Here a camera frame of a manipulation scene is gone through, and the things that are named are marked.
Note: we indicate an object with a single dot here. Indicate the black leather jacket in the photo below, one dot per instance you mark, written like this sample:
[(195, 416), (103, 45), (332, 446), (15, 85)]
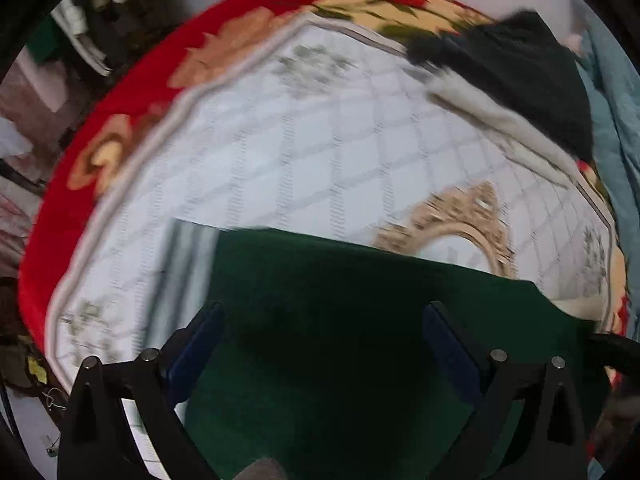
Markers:
[(518, 62)]

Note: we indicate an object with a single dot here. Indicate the grey fleece garment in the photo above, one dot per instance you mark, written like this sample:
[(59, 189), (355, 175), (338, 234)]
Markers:
[(519, 140)]

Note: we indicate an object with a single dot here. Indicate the green varsity jacket white sleeves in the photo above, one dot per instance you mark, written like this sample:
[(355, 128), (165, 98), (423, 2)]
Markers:
[(322, 364)]

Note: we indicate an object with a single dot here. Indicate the red floral bed blanket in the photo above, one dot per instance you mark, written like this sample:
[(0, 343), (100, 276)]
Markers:
[(300, 116)]

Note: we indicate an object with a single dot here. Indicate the blue quilted comforter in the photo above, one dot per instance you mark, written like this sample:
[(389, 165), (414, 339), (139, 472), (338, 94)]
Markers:
[(612, 84)]

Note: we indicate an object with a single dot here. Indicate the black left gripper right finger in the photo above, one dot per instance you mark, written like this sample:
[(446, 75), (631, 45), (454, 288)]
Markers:
[(549, 440)]

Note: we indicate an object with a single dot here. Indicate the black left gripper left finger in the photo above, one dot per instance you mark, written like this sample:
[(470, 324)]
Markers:
[(96, 439)]

